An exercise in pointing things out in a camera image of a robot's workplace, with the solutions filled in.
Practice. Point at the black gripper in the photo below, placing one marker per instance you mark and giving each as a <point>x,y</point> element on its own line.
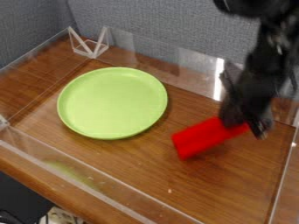
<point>252,86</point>

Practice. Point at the red rectangular block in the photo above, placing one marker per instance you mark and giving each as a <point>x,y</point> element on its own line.
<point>203,135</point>

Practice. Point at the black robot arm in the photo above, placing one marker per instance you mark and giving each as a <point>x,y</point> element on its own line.
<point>277,31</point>

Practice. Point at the light green plate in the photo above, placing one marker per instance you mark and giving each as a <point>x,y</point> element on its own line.
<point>112,103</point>

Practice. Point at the white power strip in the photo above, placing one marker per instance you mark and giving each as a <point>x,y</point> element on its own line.
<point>59,216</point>

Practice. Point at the clear acrylic enclosure wall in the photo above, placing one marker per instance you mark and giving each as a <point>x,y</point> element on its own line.
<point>131,181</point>

